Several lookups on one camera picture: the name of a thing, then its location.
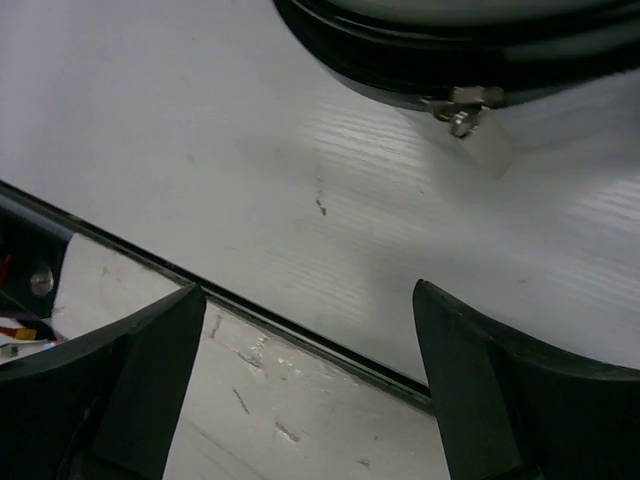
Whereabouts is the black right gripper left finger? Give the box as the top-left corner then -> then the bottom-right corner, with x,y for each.
1,285 -> 206,479

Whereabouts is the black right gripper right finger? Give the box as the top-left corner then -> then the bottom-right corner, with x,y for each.
412,280 -> 639,479

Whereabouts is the black space-print kids suitcase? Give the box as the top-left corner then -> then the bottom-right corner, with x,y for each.
272,0 -> 640,180

